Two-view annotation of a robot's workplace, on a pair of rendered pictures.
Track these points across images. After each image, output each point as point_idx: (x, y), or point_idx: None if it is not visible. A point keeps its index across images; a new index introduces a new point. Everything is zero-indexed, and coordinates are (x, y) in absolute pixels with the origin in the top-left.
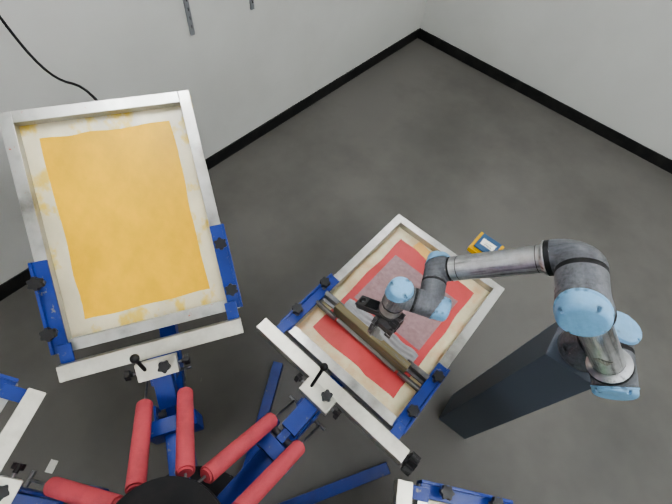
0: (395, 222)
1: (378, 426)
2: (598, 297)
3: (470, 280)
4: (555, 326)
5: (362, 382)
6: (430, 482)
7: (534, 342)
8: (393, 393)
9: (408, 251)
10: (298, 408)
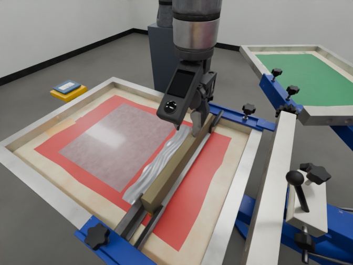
0: (0, 152)
1: (281, 132)
2: None
3: (102, 96)
4: (153, 33)
5: (230, 165)
6: (288, 103)
7: (158, 62)
8: (227, 138)
9: (56, 140)
10: (340, 230)
